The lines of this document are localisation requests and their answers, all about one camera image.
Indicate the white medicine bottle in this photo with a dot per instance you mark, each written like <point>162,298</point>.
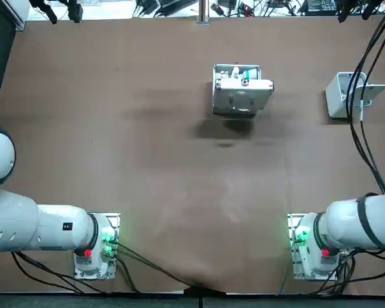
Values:
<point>235,73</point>

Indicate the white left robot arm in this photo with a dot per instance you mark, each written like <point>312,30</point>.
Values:
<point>51,227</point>

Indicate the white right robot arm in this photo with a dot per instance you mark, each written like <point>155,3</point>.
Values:
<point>346,221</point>

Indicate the aluminium medical kit case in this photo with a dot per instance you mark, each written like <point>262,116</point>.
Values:
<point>244,99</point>

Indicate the white lidded waste bin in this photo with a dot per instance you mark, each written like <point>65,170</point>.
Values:
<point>335,99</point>

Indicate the blue white mask packet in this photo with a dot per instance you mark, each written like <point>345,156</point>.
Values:
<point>253,74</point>

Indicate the black plug with red light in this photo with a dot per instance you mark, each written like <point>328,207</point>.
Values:
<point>219,9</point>
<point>247,9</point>

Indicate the large black labelled power adapter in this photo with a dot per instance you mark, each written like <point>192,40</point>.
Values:
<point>321,4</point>

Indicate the aluminium profile post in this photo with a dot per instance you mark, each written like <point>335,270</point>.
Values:
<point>203,13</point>

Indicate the aluminium edge rail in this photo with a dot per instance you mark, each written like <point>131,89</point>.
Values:
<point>19,19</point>

